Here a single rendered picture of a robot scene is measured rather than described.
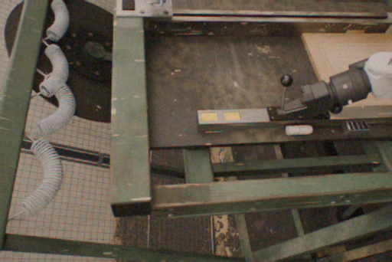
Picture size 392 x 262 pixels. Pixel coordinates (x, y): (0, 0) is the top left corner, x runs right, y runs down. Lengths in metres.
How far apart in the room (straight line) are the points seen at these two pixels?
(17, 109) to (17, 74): 0.16
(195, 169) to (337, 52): 0.73
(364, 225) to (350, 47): 0.77
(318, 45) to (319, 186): 0.61
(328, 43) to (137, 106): 0.81
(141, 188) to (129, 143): 0.13
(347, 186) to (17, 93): 1.20
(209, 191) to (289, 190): 0.22
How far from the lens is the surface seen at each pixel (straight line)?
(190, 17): 1.25
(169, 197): 0.85
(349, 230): 1.69
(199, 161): 1.00
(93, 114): 1.58
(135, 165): 0.83
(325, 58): 1.34
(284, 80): 1.00
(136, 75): 1.00
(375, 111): 1.23
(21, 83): 1.48
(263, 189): 0.91
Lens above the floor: 2.26
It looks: 33 degrees down
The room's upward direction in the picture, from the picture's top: 74 degrees counter-clockwise
